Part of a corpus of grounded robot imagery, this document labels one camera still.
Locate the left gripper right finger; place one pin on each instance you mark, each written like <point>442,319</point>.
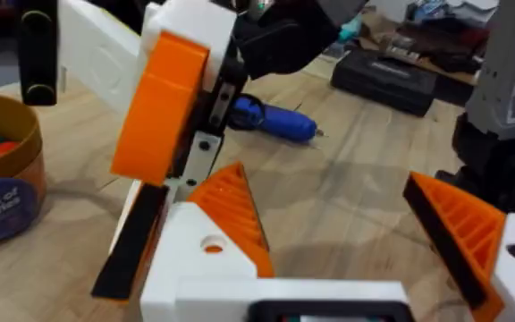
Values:
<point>467,232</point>

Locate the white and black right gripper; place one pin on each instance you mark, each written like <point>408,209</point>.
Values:
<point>101,49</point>

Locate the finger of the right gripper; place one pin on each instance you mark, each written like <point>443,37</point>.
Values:
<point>132,241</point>

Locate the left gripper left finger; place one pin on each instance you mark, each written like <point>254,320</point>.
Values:
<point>195,250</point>

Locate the blue electric screwdriver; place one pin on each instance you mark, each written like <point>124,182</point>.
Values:
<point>284,123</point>

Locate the black upright wrist plate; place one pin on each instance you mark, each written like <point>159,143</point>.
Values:
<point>38,53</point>

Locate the black tool case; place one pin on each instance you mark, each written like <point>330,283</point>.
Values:
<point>382,80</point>

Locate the heap of tools and boxes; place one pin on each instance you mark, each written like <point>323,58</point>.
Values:
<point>441,40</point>

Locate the teal plastic object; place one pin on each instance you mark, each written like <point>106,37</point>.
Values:
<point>350,29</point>

